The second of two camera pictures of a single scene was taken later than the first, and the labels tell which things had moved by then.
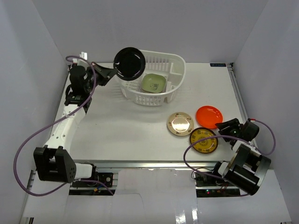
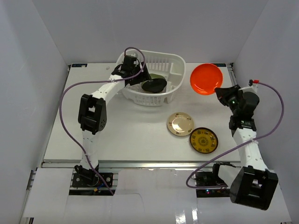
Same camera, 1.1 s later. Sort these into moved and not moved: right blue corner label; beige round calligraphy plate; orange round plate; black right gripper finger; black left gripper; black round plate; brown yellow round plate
Moved: black right gripper finger; orange round plate; black round plate; black left gripper
Not moved: beige round calligraphy plate; right blue corner label; brown yellow round plate
